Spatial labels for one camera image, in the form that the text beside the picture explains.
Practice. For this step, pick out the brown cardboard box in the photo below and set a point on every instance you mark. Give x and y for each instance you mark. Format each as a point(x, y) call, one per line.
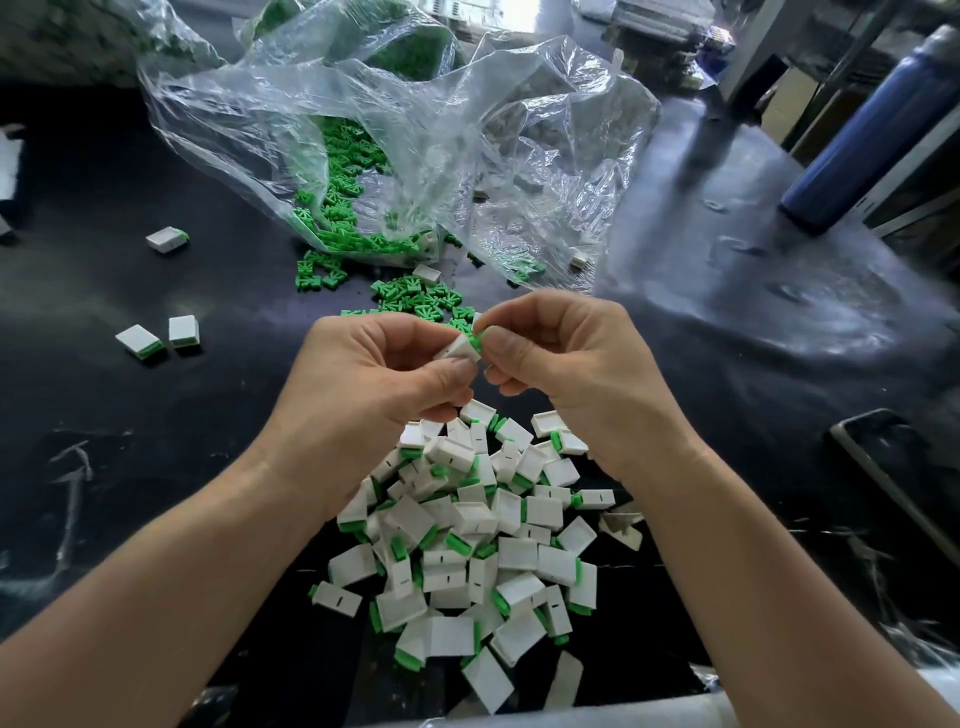
point(792, 102)

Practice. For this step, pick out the white paper sheet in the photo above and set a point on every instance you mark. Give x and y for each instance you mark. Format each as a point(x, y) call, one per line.
point(9, 165)

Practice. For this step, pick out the large bag of assembled pieces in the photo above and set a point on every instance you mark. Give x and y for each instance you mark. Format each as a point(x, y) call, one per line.
point(90, 33)

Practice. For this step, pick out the green plastic part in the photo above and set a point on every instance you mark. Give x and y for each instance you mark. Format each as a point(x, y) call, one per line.
point(476, 342)

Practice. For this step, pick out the black smartphone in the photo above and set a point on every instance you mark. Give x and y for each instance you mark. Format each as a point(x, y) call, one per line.
point(897, 483)

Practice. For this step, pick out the pile of assembled white-green pieces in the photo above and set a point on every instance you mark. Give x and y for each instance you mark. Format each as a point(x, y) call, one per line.
point(473, 555)

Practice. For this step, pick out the blue cylinder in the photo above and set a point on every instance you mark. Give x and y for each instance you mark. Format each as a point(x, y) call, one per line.
point(873, 132)

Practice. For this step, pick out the clear plastic bag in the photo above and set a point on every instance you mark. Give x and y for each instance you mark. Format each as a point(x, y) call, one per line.
point(573, 117)

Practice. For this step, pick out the person's left forearm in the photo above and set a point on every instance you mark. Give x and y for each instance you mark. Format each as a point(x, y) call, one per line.
point(143, 615)

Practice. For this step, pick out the empty white shell right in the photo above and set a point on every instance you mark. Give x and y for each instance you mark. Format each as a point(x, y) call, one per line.
point(621, 530)

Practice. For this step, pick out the grey machine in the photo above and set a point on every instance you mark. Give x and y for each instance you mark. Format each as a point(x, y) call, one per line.
point(660, 23)

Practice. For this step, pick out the person's left hand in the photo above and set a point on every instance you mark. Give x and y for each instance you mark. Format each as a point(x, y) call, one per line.
point(360, 405)

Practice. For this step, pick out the person's right hand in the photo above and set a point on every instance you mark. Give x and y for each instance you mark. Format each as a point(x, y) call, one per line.
point(593, 375)

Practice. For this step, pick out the person's right forearm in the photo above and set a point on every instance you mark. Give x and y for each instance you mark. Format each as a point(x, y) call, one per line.
point(810, 600)

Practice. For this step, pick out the pile of green clips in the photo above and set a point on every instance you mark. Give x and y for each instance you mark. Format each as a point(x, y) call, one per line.
point(353, 195)

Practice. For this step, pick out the white metal frame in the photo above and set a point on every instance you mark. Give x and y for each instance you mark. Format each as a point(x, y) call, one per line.
point(753, 38)

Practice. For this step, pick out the white plastic part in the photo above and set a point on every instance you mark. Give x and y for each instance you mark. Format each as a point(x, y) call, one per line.
point(459, 347)

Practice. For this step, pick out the plastic bag full of green pieces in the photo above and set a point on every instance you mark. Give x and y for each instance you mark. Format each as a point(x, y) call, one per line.
point(398, 33)

